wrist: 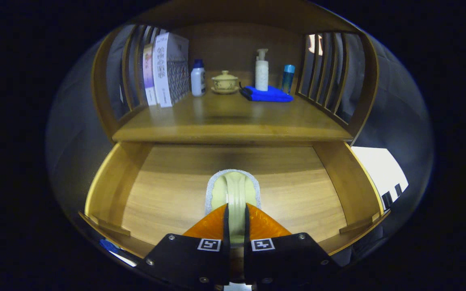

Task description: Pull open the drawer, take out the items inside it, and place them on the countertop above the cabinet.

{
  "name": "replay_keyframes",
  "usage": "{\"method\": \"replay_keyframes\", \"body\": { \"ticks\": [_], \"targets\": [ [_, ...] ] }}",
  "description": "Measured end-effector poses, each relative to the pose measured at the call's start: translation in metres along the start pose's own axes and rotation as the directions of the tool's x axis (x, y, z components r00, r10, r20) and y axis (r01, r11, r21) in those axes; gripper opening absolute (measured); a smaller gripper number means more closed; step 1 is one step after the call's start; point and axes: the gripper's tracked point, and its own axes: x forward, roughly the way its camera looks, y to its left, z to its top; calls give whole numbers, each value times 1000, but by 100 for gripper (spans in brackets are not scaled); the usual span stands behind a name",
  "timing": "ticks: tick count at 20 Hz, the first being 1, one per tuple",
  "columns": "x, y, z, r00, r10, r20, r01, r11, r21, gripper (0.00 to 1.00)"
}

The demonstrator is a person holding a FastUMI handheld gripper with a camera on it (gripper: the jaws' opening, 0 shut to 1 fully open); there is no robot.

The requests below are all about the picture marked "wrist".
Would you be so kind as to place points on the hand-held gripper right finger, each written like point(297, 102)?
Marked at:
point(246, 230)

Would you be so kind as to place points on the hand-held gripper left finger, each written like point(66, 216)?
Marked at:
point(226, 230)

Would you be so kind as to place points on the brown wooden drawer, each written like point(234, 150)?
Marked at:
point(168, 194)

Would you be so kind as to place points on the brown wooden countertop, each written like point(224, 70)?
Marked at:
point(233, 117)

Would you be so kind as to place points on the white drawer unit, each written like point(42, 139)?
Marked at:
point(378, 169)

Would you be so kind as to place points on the brown wooden cabinet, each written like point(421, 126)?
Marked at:
point(233, 44)

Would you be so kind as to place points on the blue folded cloth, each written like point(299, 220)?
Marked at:
point(269, 95)

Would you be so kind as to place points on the yellow lidded tea cup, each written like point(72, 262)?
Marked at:
point(225, 83)

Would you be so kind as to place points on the white bottle blue cap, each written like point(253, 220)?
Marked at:
point(198, 81)

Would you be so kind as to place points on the blue cylinder bottle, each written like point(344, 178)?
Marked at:
point(287, 79)

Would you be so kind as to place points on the white pump bottle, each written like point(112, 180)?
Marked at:
point(261, 72)

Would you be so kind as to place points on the thick white book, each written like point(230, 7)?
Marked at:
point(164, 68)

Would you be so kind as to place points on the thin purple book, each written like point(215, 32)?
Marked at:
point(149, 72)

